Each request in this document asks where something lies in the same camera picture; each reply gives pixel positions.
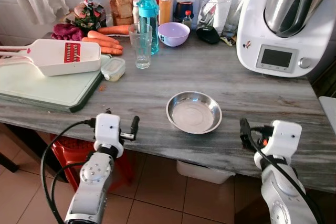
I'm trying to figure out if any orange carrot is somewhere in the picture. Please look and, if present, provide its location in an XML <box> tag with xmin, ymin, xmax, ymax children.
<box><xmin>97</xmin><ymin>25</ymin><xmax>137</xmax><ymax>36</ymax></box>
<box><xmin>81</xmin><ymin>37</ymin><xmax>124</xmax><ymax>51</ymax></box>
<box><xmin>100</xmin><ymin>47</ymin><xmax>123</xmax><ymax>56</ymax></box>
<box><xmin>87</xmin><ymin>30</ymin><xmax>120</xmax><ymax>45</ymax></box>

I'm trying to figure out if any small red capped bottle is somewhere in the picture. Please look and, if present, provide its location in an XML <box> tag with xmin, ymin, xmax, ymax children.
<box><xmin>182</xmin><ymin>10</ymin><xmax>193</xmax><ymax>29</ymax></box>

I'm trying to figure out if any orange sauce bottle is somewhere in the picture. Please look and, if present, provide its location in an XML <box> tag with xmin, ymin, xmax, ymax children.
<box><xmin>159</xmin><ymin>0</ymin><xmax>173</xmax><ymax>25</ymax></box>

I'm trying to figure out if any dark blue glass jar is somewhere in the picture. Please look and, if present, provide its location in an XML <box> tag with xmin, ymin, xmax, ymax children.
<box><xmin>173</xmin><ymin>0</ymin><xmax>196</xmax><ymax>23</ymax></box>

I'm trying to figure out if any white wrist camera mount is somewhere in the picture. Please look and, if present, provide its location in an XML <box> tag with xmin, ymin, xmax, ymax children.
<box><xmin>265</xmin><ymin>121</ymin><xmax>303</xmax><ymax>163</ymax></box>
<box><xmin>93</xmin><ymin>113</ymin><xmax>124</xmax><ymax>157</ymax></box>

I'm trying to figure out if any long black left arm cable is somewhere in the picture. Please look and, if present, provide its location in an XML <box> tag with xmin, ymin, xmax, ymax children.
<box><xmin>40</xmin><ymin>120</ymin><xmax>98</xmax><ymax>224</ymax></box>

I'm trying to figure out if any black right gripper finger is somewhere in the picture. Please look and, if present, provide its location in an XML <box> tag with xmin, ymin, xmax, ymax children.
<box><xmin>240</xmin><ymin>118</ymin><xmax>254</xmax><ymax>148</ymax></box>

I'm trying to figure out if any clear plastic bag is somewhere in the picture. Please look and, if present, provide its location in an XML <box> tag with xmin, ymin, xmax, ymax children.
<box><xmin>223</xmin><ymin>0</ymin><xmax>245</xmax><ymax>38</ymax></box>

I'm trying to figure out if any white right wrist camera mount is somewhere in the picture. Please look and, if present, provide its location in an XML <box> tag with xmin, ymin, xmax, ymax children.
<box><xmin>265</xmin><ymin>121</ymin><xmax>303</xmax><ymax>163</ymax></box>

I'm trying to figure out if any red plastic stool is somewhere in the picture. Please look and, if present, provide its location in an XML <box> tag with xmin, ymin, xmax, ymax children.
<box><xmin>50</xmin><ymin>135</ymin><xmax>134</xmax><ymax>192</ymax></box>

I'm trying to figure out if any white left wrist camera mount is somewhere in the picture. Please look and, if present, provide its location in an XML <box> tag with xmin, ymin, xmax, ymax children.
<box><xmin>93</xmin><ymin>113</ymin><xmax>124</xmax><ymax>157</ymax></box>

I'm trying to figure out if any clear measuring jug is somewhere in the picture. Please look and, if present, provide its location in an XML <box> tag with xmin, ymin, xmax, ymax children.
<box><xmin>199</xmin><ymin>0</ymin><xmax>233</xmax><ymax>29</ymax></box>

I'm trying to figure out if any maroon cloth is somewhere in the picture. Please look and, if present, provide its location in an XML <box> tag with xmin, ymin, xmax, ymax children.
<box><xmin>50</xmin><ymin>23</ymin><xmax>86</xmax><ymax>42</ymax></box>

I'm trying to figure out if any small clear plastic food container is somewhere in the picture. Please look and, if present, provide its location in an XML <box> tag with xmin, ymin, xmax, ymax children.
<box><xmin>101</xmin><ymin>57</ymin><xmax>127</xmax><ymax>82</ymax></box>

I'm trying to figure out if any short black left arm cable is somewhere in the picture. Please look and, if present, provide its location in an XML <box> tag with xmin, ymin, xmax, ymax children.
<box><xmin>50</xmin><ymin>162</ymin><xmax>83</xmax><ymax>222</ymax></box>

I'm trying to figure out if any bag of vegetables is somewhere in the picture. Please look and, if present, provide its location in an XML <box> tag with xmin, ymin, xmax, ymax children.
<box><xmin>72</xmin><ymin>0</ymin><xmax>108</xmax><ymax>30</ymax></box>

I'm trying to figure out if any teal water bottle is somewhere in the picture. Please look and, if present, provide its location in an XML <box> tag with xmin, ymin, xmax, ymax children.
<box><xmin>137</xmin><ymin>0</ymin><xmax>160</xmax><ymax>55</ymax></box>

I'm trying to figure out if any round stainless steel plate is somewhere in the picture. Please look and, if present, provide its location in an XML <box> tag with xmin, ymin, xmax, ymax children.
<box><xmin>166</xmin><ymin>91</ymin><xmax>223</xmax><ymax>134</ymax></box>

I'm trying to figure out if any pale green cutting board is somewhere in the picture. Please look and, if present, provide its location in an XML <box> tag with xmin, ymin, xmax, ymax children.
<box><xmin>0</xmin><ymin>54</ymin><xmax>112</xmax><ymax>113</ymax></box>

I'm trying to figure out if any white plastic bin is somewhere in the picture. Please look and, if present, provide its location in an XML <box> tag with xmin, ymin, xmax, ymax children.
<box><xmin>176</xmin><ymin>160</ymin><xmax>235</xmax><ymax>184</ymax></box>

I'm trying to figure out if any black rounded pouch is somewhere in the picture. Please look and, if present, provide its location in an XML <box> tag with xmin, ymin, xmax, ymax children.
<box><xmin>196</xmin><ymin>25</ymin><xmax>221</xmax><ymax>45</ymax></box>

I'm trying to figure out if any clear drinking glass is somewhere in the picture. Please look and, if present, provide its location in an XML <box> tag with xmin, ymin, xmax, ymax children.
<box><xmin>129</xmin><ymin>23</ymin><xmax>153</xmax><ymax>70</ymax></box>

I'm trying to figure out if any white and red mandoline slicer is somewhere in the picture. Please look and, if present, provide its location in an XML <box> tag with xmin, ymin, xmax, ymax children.
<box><xmin>0</xmin><ymin>39</ymin><xmax>101</xmax><ymax>77</ymax></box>

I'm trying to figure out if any small white bottle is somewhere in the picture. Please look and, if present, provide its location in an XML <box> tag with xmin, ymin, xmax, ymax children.
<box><xmin>132</xmin><ymin>0</ymin><xmax>141</xmax><ymax>24</ymax></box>

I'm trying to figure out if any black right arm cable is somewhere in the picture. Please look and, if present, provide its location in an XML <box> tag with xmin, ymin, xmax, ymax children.
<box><xmin>246</xmin><ymin>129</ymin><xmax>323</xmax><ymax>224</ymax></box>

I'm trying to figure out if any white kitchen food processor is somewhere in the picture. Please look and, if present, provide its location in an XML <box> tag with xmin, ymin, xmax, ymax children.
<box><xmin>236</xmin><ymin>0</ymin><xmax>336</xmax><ymax>78</ymax></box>

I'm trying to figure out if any lilac plastic bowl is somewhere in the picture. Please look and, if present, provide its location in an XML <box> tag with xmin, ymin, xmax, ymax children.
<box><xmin>157</xmin><ymin>22</ymin><xmax>191</xmax><ymax>47</ymax></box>

